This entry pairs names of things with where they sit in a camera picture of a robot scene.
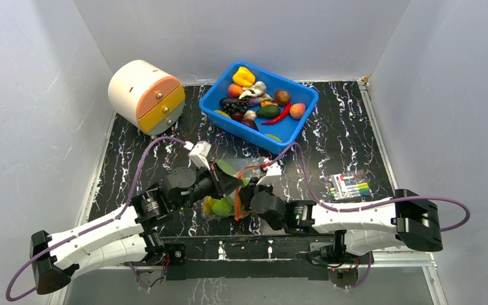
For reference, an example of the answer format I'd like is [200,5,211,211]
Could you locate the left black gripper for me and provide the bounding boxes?
[174,161,243,212]

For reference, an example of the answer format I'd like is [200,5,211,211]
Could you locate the clear orange zip bag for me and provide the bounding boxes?
[201,157,270,221]

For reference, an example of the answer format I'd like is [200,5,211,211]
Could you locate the light green toy fruit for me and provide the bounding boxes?
[211,197,234,217]

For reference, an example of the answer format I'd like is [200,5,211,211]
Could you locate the green toy leaf vegetable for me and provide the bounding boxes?
[215,158,252,186]

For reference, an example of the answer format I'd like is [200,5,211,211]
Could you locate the dark green toy avocado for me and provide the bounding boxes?
[255,104,281,119]

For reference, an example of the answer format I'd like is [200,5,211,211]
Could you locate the yellow toy banana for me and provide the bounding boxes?
[202,196,214,216]

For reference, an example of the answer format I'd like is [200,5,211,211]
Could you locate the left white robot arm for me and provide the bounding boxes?
[30,162,243,295]

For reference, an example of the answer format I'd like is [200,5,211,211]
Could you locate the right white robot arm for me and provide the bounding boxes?
[236,184,444,263]

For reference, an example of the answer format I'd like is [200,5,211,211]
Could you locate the orange toy food piece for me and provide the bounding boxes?
[260,100,278,107]

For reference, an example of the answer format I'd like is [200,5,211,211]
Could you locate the green toy lime slice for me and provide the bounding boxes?
[266,134,281,142]

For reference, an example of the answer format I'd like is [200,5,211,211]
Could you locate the blue plastic bin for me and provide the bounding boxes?
[199,62,319,154]

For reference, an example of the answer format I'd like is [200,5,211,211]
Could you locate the dark red toy onion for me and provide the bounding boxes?
[241,118,259,131]

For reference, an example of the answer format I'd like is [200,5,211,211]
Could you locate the yellow green toy mango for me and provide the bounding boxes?
[215,110,231,119]

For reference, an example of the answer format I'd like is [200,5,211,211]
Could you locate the toy mushroom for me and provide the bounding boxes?
[243,110,257,121]

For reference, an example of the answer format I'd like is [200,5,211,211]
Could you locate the dark red toy plum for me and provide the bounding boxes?
[231,112,244,123]

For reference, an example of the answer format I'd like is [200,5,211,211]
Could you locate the red toy chili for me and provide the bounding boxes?
[262,104,292,125]

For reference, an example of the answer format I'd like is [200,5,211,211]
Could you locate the coloured marker pack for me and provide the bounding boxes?
[328,170,371,201]

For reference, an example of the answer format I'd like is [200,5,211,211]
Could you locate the dark purple toy grapes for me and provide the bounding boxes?
[219,97,250,116]

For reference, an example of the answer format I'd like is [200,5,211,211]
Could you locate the toy peach right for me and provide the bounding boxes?
[289,103,306,120]

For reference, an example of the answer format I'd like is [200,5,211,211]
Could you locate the toy peach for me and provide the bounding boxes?
[289,103,306,120]
[227,83,243,98]

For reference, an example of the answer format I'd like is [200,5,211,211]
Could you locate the round cream drawer cabinet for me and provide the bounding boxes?
[107,60,186,136]

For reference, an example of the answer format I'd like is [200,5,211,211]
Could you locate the toy peach left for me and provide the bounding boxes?
[227,83,243,98]

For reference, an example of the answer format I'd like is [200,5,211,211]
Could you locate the yellow toy bell pepper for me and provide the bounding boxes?
[232,66,256,87]

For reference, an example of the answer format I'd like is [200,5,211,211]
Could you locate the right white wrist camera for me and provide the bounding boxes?
[257,161,282,186]

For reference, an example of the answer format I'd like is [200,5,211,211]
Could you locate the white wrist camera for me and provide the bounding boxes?
[257,161,282,186]
[189,140,212,169]

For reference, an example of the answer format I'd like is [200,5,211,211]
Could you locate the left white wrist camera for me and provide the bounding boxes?
[189,140,212,169]

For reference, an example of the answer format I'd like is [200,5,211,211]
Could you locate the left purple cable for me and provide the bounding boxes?
[5,135,194,302]

